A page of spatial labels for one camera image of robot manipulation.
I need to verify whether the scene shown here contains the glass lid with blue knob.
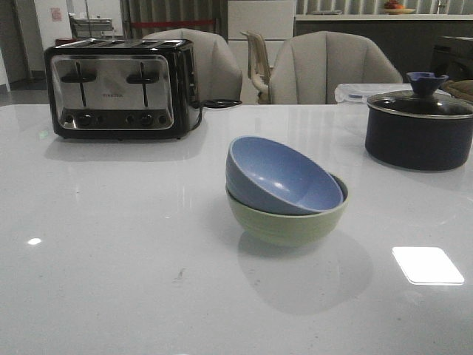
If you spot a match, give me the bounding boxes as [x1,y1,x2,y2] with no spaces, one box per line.
[367,72,472,120]

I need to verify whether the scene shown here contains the metal cart in background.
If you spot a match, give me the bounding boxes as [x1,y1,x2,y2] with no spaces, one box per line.
[68,13,114,38]

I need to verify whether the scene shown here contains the cream office chair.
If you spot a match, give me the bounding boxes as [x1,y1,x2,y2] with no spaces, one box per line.
[240,31,271,104]

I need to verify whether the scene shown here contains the green bowl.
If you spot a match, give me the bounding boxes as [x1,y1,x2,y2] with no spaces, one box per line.
[226,176,349,247]

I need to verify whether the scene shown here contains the dark blue cooking pot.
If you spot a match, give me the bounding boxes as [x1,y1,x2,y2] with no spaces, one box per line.
[365,108,472,171]

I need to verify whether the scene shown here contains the blue bowl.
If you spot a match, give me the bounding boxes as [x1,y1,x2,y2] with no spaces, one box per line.
[225,136,344,215]

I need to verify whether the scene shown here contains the clear plastic container blue clips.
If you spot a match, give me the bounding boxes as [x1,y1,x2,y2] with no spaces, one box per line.
[334,83,412,104]

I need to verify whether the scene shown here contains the right beige upholstered chair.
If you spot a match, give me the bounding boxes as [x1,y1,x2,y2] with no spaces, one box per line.
[269,31,403,104]

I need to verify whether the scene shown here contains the black and chrome toaster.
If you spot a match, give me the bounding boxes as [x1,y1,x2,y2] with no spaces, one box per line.
[44,38,201,139]

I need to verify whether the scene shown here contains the beige upholstered chair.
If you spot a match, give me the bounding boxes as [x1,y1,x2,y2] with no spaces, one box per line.
[269,31,403,104]
[143,28,242,101]

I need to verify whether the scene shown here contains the white cabinet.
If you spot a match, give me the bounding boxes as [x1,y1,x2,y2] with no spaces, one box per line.
[228,1,296,104]

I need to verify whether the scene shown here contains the black toaster power cord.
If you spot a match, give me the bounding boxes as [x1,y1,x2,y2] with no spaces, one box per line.
[189,98,242,131]

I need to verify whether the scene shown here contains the fruit plate on counter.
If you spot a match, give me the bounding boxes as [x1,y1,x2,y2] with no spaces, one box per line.
[382,0,415,15]

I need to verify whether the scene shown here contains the grey counter unit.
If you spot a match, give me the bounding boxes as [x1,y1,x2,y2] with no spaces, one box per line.
[294,14,472,81]

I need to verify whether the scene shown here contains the brown cloth at right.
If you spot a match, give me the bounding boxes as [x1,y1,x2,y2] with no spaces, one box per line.
[440,79,473,102]

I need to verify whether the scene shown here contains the left beige upholstered chair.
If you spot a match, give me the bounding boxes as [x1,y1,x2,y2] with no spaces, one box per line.
[143,28,242,101]

